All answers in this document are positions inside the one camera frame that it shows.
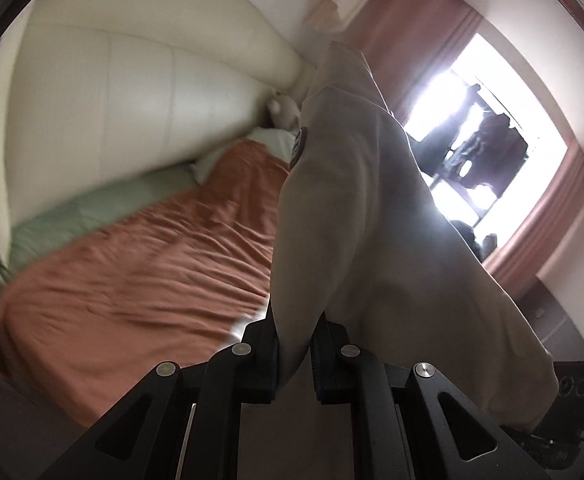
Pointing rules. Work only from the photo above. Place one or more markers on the beige zip jacket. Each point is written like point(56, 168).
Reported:
point(372, 210)

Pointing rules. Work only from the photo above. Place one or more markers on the white plush toy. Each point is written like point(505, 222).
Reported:
point(284, 110)

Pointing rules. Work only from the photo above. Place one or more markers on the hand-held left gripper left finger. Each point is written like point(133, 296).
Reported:
point(259, 360)

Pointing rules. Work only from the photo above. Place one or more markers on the orange-brown blanket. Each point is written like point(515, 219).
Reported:
point(147, 270)

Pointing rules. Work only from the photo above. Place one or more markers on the light green pillow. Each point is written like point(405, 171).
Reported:
point(87, 210)

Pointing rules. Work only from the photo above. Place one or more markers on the black clothing pile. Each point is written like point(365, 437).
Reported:
point(474, 242)

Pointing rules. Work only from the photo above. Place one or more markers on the white pillow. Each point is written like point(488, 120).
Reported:
point(267, 145)

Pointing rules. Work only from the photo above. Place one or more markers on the window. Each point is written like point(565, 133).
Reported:
point(477, 65)

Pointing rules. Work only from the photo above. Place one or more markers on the dark hanging clothes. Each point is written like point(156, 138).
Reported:
point(497, 140)

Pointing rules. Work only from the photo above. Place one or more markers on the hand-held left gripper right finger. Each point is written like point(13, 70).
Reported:
point(327, 360)

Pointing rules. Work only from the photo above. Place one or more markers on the cream padded headboard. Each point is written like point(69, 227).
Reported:
point(122, 85)

